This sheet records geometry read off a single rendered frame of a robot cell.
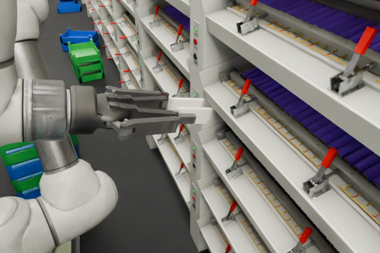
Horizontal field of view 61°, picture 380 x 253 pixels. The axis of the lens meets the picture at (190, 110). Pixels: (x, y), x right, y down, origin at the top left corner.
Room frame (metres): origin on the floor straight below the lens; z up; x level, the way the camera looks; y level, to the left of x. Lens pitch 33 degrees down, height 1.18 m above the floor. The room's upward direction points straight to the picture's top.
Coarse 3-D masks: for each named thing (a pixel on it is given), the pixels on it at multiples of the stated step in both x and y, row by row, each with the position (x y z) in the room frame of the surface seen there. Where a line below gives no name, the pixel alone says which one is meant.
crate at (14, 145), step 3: (9, 144) 1.04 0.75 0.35; (12, 144) 1.05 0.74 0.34; (15, 144) 1.05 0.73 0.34; (18, 144) 1.06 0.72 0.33; (21, 144) 1.07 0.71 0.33; (24, 144) 1.07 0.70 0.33; (27, 144) 1.08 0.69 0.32; (0, 147) 1.03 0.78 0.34; (3, 147) 1.03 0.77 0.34; (6, 147) 1.04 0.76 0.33; (9, 147) 1.04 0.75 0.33; (12, 147) 1.05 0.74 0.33; (15, 147) 1.05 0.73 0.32; (0, 150) 1.02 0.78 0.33; (3, 150) 1.03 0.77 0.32; (6, 150) 1.03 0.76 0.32
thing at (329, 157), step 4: (332, 148) 0.41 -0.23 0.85; (328, 152) 0.41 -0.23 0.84; (332, 152) 0.40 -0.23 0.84; (336, 152) 0.40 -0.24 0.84; (328, 156) 0.40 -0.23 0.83; (332, 156) 0.40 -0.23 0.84; (324, 160) 0.40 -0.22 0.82; (328, 160) 0.40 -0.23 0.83; (332, 160) 0.40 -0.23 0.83; (324, 164) 0.40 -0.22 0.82; (328, 164) 0.39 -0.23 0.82; (320, 168) 0.40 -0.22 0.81; (324, 168) 0.40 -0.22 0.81; (320, 172) 0.40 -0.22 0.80; (324, 172) 0.39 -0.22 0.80; (316, 176) 0.40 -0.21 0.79; (320, 176) 0.39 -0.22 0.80; (312, 180) 0.40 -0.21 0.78; (316, 180) 0.39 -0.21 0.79; (320, 180) 0.40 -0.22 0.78; (316, 184) 0.39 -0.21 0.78
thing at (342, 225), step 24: (216, 72) 0.80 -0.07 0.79; (240, 72) 0.82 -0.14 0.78; (216, 96) 0.73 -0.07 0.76; (240, 120) 0.62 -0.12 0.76; (264, 144) 0.53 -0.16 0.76; (288, 168) 0.45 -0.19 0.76; (288, 192) 0.43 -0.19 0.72; (312, 216) 0.37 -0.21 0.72; (336, 216) 0.34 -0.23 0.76; (360, 216) 0.34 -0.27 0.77; (336, 240) 0.31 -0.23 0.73; (360, 240) 0.30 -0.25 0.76
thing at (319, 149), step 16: (240, 80) 0.74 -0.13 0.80; (256, 96) 0.66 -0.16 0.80; (272, 112) 0.60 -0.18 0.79; (288, 128) 0.55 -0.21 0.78; (304, 128) 0.52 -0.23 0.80; (304, 144) 0.50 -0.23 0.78; (320, 144) 0.47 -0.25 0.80; (336, 160) 0.43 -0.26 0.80; (352, 176) 0.39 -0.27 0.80; (368, 192) 0.36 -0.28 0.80
